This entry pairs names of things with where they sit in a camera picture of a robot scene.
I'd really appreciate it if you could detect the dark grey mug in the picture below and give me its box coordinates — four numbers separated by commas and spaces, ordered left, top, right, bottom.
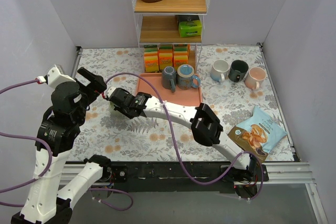
228, 60, 249, 82

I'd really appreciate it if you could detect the chips bag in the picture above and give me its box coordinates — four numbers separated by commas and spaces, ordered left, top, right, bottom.
228, 106, 287, 162

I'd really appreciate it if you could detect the blue-grey mug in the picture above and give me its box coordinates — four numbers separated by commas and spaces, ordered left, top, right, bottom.
161, 66, 176, 93

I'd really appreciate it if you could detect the white blue mug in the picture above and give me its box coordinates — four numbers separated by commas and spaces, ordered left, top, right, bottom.
211, 59, 230, 83

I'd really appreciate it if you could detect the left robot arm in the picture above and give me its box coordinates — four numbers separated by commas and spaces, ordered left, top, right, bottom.
11, 67, 112, 223

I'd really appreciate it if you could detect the floral table mat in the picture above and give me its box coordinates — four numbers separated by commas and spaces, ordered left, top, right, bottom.
68, 45, 284, 162

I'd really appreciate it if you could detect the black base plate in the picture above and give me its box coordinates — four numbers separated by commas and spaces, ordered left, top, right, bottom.
96, 162, 269, 194

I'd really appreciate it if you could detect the blue floral mug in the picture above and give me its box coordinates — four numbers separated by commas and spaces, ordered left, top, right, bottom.
176, 64, 201, 90

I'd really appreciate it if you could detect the dark tissue pack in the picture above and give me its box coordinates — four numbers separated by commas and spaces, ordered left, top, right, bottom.
176, 15, 199, 24

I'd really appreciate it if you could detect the white wire shelf rack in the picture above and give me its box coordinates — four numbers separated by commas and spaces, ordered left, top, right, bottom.
131, 0, 211, 69

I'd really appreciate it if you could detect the green mug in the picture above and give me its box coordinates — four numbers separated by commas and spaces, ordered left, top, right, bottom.
110, 102, 115, 111

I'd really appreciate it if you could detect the pink tray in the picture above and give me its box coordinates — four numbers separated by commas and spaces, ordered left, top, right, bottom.
140, 73, 203, 106

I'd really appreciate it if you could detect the green tissue pack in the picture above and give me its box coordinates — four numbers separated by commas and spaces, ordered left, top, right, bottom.
178, 20, 203, 38

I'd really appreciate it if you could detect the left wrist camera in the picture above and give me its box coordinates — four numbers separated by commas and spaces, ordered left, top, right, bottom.
36, 65, 76, 89

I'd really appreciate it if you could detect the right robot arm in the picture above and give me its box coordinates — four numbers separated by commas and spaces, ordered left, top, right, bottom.
107, 87, 257, 181

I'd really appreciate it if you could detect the aluminium frame rail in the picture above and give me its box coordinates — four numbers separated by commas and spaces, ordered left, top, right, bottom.
59, 162, 316, 186

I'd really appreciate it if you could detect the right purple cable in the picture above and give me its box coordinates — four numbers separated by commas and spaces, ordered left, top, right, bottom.
101, 72, 264, 200

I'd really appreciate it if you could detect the pink mug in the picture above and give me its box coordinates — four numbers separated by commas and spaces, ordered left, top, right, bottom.
245, 67, 267, 90

